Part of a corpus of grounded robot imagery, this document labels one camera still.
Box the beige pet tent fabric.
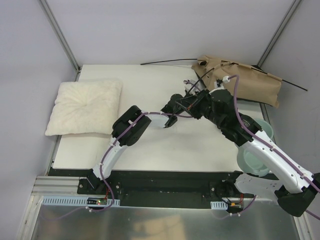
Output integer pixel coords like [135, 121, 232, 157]
[191, 55, 282, 108]

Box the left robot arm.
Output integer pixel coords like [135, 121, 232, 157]
[86, 94, 184, 195]

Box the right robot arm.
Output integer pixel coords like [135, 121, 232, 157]
[175, 89, 320, 217]

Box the green double pet bowl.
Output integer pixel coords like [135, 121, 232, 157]
[236, 118, 274, 177]

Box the white fluffy cushion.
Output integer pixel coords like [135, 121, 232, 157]
[44, 78, 123, 136]

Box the right circuit board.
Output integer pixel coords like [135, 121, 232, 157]
[210, 201, 243, 210]

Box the circuit board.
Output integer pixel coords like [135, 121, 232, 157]
[86, 197, 121, 208]
[210, 201, 243, 210]

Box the left circuit board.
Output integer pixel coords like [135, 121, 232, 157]
[86, 197, 121, 208]

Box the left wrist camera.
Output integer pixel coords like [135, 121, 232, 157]
[183, 79, 201, 94]

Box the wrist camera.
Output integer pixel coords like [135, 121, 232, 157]
[183, 79, 201, 94]
[214, 76, 231, 90]

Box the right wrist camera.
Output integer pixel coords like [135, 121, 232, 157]
[214, 76, 231, 90]

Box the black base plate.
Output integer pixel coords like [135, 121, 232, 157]
[77, 170, 241, 209]

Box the right aluminium frame post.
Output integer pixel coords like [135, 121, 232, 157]
[257, 0, 304, 67]

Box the aluminium frame post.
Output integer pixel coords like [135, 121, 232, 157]
[257, 0, 304, 67]
[38, 0, 81, 73]

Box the left aluminium frame post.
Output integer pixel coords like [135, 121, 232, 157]
[38, 0, 81, 73]

